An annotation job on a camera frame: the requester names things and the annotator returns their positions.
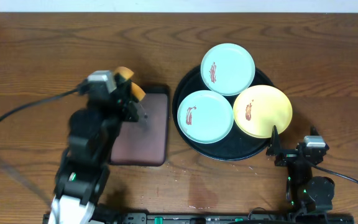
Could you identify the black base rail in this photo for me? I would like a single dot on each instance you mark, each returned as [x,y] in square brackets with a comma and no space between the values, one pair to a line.
[143,218]

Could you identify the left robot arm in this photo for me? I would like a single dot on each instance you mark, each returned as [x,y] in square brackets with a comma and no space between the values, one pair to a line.
[84,168]

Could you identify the orange green sponge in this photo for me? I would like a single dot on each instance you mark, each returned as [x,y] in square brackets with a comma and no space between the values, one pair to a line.
[124,74]

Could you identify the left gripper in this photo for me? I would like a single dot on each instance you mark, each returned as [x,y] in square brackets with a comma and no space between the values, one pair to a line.
[127,96]

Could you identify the light blue plate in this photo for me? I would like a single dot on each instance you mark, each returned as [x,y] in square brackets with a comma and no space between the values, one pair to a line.
[205,117]
[227,69]

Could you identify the round black tray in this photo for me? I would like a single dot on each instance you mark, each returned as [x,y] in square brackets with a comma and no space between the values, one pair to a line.
[236,146]

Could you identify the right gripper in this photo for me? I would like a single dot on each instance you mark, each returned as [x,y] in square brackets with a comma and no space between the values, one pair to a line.
[287,155]

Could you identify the yellow plate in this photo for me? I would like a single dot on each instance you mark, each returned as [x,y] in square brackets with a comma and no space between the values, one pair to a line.
[259,109]

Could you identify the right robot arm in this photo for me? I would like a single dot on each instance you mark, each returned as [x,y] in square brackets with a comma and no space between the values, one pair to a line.
[307,193]

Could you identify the black rectangular tray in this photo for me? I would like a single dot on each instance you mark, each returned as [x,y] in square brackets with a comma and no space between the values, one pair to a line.
[144,143]

